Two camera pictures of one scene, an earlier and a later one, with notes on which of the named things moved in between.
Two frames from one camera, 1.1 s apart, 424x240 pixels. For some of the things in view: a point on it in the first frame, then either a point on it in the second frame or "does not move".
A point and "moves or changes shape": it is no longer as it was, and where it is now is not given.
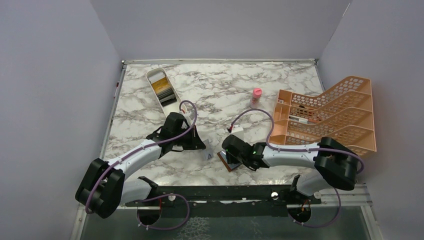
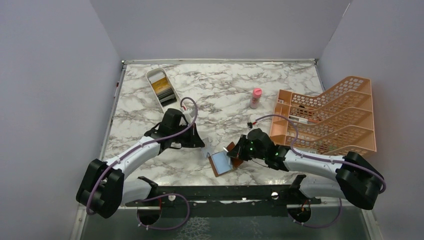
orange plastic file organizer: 343,112 does not move
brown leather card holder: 230,166 moves or changes shape
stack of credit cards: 163,89 does not move
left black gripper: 196,142 does not move
